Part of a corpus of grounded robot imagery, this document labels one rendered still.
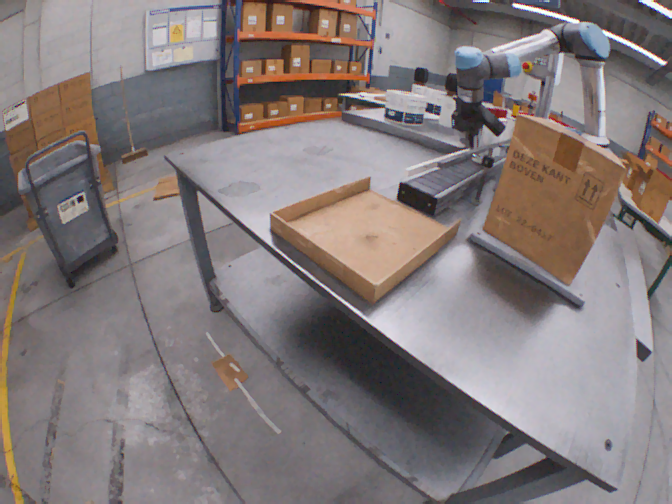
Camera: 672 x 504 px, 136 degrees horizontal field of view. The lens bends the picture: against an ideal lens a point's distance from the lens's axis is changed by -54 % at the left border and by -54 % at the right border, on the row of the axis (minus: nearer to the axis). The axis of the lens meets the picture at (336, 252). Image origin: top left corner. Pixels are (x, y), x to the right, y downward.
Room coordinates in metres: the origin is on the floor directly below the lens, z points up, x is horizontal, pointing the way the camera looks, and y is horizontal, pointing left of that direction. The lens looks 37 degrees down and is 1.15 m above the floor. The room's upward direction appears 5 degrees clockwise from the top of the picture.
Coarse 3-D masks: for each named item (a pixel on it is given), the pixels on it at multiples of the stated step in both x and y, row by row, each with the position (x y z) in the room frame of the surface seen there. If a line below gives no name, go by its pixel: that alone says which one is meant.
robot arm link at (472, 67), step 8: (464, 48) 0.78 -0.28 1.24; (472, 48) 0.78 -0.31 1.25; (456, 56) 0.77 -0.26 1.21; (464, 56) 0.75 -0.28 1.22; (472, 56) 0.74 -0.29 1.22; (480, 56) 0.74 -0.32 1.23; (456, 64) 0.78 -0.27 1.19; (464, 64) 0.75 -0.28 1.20; (472, 64) 0.74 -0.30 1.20; (480, 64) 0.75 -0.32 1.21; (488, 64) 0.75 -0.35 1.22; (456, 72) 0.80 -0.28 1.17; (464, 72) 0.76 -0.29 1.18; (472, 72) 0.75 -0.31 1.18; (480, 72) 0.75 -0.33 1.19; (488, 72) 0.76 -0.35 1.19; (464, 80) 0.77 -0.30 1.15; (472, 80) 0.76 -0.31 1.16; (480, 80) 0.77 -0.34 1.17; (464, 88) 0.79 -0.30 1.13; (472, 88) 0.77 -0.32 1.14; (480, 88) 0.78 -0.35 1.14
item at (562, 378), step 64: (320, 128) 1.32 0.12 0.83; (256, 192) 0.63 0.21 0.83; (320, 192) 0.65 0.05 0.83; (384, 192) 0.68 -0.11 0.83; (448, 256) 0.43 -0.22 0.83; (384, 320) 0.27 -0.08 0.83; (448, 320) 0.27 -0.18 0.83; (512, 320) 0.27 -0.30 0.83; (576, 320) 0.27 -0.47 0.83; (448, 384) 0.17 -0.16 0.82; (512, 384) 0.15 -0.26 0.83; (576, 384) 0.13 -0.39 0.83; (576, 448) 0.03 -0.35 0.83
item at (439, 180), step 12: (504, 156) 1.12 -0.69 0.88; (444, 168) 0.80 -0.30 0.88; (456, 168) 0.82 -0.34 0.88; (468, 168) 0.84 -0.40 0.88; (480, 168) 0.87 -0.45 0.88; (420, 180) 0.67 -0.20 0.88; (432, 180) 0.69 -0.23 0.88; (444, 180) 0.70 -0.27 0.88; (456, 180) 0.71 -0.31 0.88; (432, 192) 0.61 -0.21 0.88
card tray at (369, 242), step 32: (352, 192) 0.64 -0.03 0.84; (288, 224) 0.43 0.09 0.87; (320, 224) 0.50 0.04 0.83; (352, 224) 0.51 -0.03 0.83; (384, 224) 0.52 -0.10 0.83; (416, 224) 0.53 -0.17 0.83; (320, 256) 0.37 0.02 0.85; (352, 256) 0.40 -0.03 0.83; (384, 256) 0.41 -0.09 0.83; (416, 256) 0.38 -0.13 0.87; (352, 288) 0.32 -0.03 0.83; (384, 288) 0.31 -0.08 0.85
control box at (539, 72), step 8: (544, 56) 1.20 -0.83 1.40; (560, 56) 1.18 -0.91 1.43; (528, 64) 1.29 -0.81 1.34; (536, 64) 1.24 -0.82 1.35; (560, 64) 1.18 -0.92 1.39; (528, 72) 1.28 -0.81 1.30; (536, 72) 1.23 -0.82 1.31; (544, 72) 1.18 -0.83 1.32; (560, 72) 1.18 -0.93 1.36; (544, 80) 1.23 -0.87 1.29
